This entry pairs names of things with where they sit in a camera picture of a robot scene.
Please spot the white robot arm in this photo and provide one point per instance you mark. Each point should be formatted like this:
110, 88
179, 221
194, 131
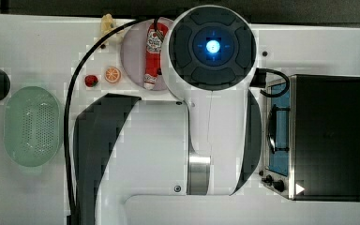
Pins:
203, 138

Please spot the green perforated colander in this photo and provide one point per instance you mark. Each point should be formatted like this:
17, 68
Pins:
32, 129

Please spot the silver toaster oven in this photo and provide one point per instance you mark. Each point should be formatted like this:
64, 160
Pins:
311, 146

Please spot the orange slice toy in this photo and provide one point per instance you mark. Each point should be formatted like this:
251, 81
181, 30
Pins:
113, 75

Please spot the yellow plush banana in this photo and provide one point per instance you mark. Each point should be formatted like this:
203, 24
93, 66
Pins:
107, 24

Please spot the red plush ketchup bottle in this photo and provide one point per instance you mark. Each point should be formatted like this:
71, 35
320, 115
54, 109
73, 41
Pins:
155, 35

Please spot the grey round plate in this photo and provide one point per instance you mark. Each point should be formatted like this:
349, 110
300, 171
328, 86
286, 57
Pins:
133, 53

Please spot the red strawberry toy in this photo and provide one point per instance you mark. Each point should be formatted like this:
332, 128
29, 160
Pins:
91, 80

